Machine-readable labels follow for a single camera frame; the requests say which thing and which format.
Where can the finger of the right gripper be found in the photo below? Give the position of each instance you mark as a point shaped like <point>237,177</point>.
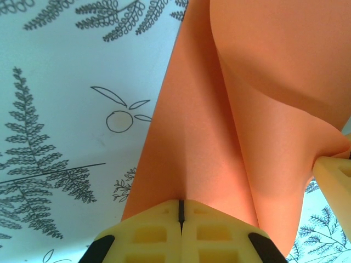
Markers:
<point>337,178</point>

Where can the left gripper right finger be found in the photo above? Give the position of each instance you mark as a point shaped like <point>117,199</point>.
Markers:
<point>219,238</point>

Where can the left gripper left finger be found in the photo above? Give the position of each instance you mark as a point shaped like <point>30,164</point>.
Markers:
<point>153,235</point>

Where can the floral patterned table cover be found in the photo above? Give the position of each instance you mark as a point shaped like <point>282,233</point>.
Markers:
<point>55,68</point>

